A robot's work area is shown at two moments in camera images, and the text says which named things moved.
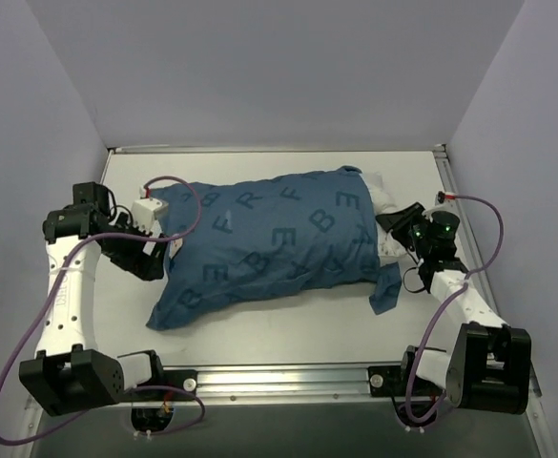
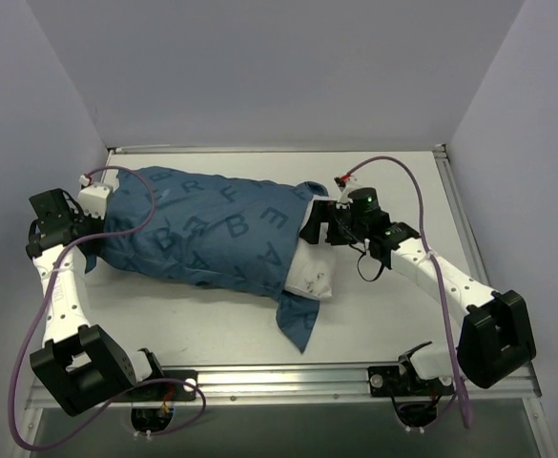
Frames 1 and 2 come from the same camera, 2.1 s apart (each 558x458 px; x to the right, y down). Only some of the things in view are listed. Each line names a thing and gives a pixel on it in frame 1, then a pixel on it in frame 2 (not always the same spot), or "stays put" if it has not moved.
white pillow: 382,201 -> 312,270
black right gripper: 403,224 -> 313,223
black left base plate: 182,379 stays put
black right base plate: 396,381 stays put
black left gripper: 150,260 -> 93,227
